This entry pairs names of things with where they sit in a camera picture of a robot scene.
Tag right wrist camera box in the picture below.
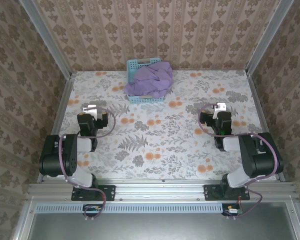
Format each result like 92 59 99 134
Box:
213 101 227 120

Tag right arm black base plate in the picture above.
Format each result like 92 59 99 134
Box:
203 184 251 202

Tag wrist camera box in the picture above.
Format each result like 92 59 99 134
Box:
82 104 99 120
213 101 227 120

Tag aluminium frame post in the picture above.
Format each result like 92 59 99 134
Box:
18 0 72 80
246 0 295 76

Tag slotted grey cable duct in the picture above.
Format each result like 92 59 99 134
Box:
35 202 225 214

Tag light blue plastic basket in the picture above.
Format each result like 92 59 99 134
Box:
126 56 166 105

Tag aluminium table side rail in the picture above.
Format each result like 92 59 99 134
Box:
247 73 286 182
37 72 76 183

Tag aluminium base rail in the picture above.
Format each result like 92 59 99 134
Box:
27 178 297 201

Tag purple t-shirt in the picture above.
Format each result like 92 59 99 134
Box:
123 60 174 100

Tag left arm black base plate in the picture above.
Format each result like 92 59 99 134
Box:
71 184 116 202

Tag grey metal panel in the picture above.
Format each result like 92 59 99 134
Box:
27 202 296 240

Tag small connector board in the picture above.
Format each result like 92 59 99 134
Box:
82 204 103 217
222 203 242 217

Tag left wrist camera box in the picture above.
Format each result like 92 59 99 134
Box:
82 104 99 120

